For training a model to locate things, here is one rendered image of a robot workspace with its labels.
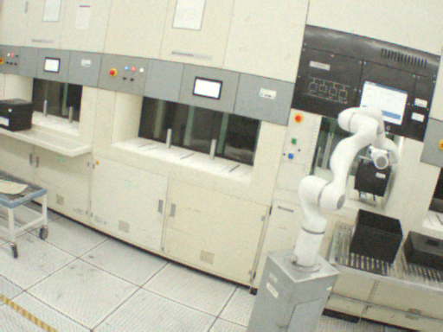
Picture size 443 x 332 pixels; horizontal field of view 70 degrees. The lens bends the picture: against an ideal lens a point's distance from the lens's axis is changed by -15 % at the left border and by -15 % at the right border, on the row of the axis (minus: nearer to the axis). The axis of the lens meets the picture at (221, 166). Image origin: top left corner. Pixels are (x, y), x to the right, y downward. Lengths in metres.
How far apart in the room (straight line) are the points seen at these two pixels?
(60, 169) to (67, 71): 0.88
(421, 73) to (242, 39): 1.17
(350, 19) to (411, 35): 0.39
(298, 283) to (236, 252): 1.09
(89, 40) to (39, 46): 0.63
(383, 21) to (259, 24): 0.80
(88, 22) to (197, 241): 1.95
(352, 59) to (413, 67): 0.39
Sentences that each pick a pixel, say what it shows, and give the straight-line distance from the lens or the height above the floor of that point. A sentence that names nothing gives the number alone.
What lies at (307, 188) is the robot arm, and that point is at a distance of 1.67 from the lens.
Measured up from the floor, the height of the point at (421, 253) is 0.84.
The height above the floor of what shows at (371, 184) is 1.06.
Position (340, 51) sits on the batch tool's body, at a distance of 2.33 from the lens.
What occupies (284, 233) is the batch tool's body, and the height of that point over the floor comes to 0.57.
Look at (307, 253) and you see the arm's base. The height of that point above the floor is 0.84.
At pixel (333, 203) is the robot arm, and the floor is 1.12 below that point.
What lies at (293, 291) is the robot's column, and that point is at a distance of 1.71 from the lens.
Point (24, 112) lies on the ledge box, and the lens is 3.46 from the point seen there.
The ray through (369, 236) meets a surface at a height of 0.88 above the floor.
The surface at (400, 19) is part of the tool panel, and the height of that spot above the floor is 2.11.
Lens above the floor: 1.62
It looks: 16 degrees down
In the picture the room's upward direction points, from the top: 10 degrees clockwise
